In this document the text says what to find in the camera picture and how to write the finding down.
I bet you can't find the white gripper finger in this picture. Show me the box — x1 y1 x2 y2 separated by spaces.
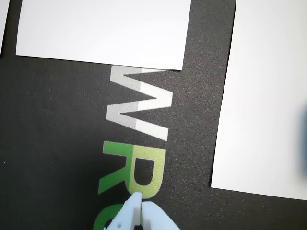
103 191 144 230
141 201 181 230

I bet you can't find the blue paper box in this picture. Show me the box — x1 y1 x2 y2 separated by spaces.
298 99 307 173

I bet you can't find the dark grey printed mat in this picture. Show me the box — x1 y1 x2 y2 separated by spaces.
0 0 307 230

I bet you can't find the white paper sheet marked HOME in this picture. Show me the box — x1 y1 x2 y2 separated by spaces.
210 0 307 201

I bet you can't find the white paper sheet marked 1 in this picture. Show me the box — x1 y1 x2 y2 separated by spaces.
15 0 192 71

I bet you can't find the white paper sheet marked 2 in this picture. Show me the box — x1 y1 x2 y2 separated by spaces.
0 0 10 58

